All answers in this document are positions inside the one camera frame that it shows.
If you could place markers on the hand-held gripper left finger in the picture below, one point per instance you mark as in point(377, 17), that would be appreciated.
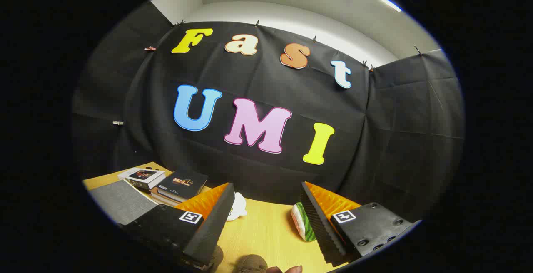
point(210, 227)

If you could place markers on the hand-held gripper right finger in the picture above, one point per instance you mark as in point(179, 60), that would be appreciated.
point(322, 227)

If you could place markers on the grey fabric storage box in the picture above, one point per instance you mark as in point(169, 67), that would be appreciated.
point(120, 202)

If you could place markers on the small white product box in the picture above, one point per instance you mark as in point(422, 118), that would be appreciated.
point(141, 177)

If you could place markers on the watermelon slice plush toy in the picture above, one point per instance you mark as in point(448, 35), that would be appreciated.
point(303, 223)

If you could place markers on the white ghost plush toy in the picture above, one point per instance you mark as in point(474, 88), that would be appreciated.
point(237, 206)

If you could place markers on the dark blue hardcover book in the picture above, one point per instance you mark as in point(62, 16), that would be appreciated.
point(183, 183)

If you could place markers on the brown cover book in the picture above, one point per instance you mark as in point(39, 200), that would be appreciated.
point(164, 194)
point(160, 200)

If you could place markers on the black backdrop cloth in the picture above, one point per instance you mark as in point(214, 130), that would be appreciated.
point(374, 140)

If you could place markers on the pink clip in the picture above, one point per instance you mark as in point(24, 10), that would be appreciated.
point(150, 48)

